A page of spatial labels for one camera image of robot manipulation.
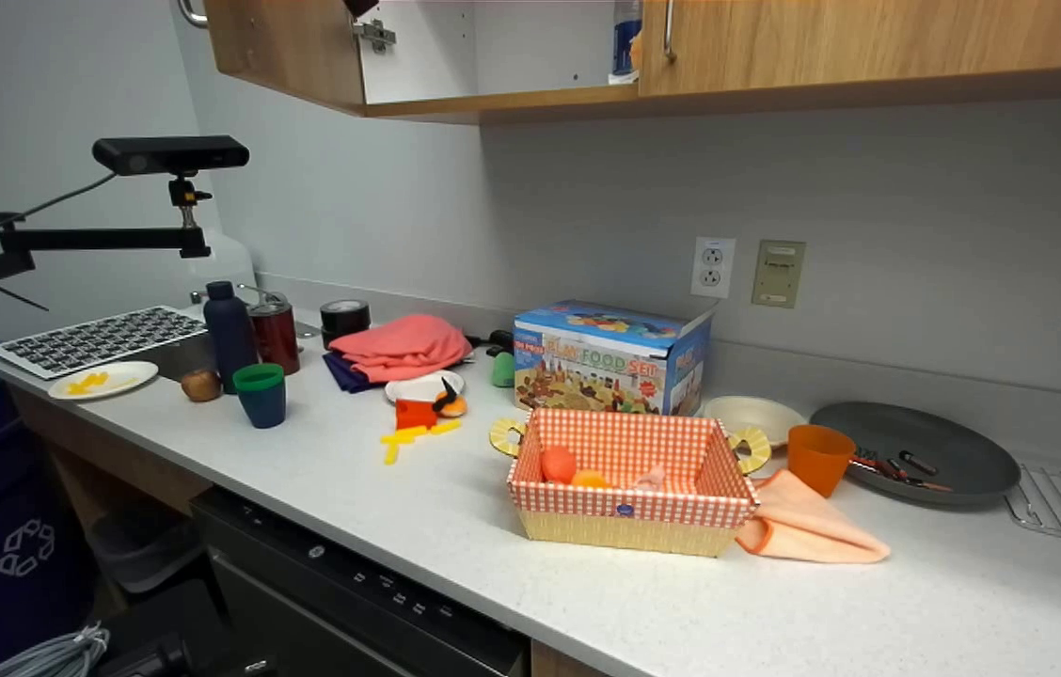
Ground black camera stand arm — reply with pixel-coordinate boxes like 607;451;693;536
0;174;214;306

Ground blue cup green rim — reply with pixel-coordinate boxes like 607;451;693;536
228;362;293;433

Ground wooden wall cabinet body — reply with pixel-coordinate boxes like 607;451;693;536
358;0;1061;129

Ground white wall outlet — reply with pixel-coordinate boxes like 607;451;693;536
689;233;741;306

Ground grey plastic bag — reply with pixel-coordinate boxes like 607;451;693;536
0;619;116;677

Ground orange toy fruit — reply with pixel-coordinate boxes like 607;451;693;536
536;444;579;489

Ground yellow toy food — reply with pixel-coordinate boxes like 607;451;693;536
60;367;116;400

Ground small brown cup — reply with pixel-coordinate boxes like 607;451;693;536
175;365;225;405

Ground black dishwasher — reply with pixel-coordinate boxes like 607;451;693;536
188;486;533;677

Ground dark red can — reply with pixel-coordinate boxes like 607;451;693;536
245;294;304;381

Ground beige switch plate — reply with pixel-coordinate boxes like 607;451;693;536
747;237;809;311

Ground wooden cabinet door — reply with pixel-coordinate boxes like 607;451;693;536
204;0;367;115
637;0;1061;99

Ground yellow toy fries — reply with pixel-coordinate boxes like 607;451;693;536
376;412;466;471

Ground brown toy pieces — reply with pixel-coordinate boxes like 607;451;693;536
849;446;955;497

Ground cream bowl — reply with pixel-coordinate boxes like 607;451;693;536
693;392;811;451

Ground dark blue bottle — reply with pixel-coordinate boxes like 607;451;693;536
204;277;258;392

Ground black bar camera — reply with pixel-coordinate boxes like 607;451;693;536
89;131;253;176

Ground pink cloth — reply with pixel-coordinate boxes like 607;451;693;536
324;311;479;386

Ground blue toy food box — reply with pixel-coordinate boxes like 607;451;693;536
510;302;716;417

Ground pale pink toy food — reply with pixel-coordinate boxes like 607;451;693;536
633;462;679;492

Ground orange plastic cup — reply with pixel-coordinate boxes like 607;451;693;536
786;422;860;501

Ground black power adapter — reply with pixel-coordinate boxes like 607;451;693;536
466;326;518;356

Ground peach cloth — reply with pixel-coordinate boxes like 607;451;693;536
735;465;895;566

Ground dark grey plate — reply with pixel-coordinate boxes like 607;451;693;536
809;400;1022;515

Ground black tape roll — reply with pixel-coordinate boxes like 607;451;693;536
314;297;372;348

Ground yellow ruffled toy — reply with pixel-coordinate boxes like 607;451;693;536
486;412;531;462
731;426;773;477

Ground red checked paper basket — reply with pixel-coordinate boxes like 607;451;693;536
503;405;758;560

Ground navy blue cloth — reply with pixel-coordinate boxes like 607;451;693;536
319;348;376;395

